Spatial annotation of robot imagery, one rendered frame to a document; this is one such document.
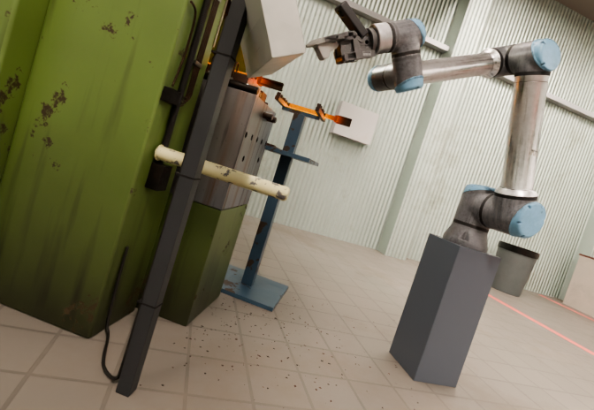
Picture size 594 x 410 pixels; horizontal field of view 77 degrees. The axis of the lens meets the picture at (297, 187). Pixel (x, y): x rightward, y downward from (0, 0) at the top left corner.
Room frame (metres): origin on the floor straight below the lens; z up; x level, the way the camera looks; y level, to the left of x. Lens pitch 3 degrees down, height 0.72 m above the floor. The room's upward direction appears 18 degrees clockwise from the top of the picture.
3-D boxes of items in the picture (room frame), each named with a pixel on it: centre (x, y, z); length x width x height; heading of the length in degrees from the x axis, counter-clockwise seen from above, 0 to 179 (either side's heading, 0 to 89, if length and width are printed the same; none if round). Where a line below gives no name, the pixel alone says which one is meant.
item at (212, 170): (1.17, 0.24, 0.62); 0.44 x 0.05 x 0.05; 83
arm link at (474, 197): (1.66, -0.79, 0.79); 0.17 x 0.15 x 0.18; 24
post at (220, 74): (0.96, 0.27, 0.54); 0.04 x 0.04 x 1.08; 83
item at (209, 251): (1.61, 0.50, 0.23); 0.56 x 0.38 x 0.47; 83
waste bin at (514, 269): (4.65, -2.85, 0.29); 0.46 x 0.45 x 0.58; 15
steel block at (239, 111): (1.61, 0.50, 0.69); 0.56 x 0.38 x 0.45; 83
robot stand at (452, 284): (1.67, -0.79, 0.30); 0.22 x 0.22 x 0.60; 15
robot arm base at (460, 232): (1.67, -0.79, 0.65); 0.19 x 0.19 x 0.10
